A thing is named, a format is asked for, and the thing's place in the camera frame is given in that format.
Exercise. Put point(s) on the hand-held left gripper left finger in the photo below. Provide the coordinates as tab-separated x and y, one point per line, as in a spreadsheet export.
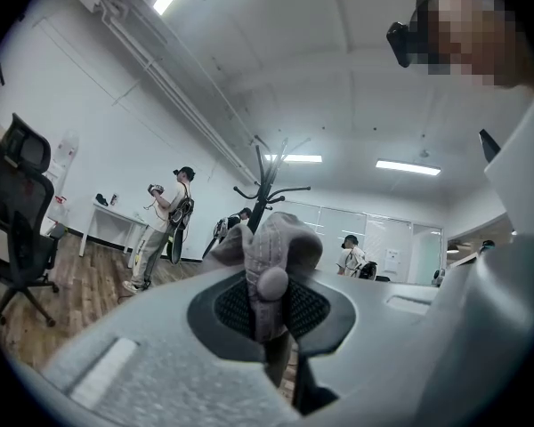
151	372

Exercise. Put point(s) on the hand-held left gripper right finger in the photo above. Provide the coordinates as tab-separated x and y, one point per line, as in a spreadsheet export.
396	349

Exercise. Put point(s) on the grey cap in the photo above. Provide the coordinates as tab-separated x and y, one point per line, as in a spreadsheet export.
276	247

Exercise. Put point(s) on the black coat rack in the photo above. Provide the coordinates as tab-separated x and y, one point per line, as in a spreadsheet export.
261	194

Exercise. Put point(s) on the white table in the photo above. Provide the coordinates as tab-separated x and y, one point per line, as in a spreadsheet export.
115	218

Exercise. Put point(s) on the black object on table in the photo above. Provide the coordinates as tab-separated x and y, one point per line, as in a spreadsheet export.
101	199

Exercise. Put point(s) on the black mesh office chair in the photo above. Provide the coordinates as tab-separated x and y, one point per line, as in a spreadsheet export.
18	220

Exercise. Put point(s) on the white board with red marks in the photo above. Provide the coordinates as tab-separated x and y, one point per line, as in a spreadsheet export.
64	158

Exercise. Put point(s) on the white ceiling pipes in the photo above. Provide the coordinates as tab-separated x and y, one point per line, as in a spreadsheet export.
160	69

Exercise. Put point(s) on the glass partition wall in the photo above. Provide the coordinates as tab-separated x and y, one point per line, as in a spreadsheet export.
382	238

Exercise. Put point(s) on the black head-worn camera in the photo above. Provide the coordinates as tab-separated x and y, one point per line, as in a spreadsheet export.
400	42

